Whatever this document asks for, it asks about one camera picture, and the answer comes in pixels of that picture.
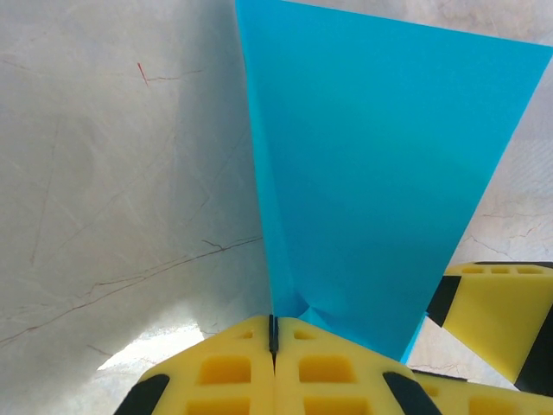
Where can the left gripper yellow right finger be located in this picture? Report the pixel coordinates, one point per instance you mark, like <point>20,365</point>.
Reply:
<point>328,350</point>

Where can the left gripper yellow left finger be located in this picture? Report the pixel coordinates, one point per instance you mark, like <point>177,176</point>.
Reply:
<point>224,346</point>

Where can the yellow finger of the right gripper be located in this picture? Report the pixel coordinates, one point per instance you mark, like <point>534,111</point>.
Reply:
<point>510,402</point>
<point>497,315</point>

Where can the blue paper sheet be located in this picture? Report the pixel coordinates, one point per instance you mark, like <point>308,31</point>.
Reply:
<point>367,173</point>

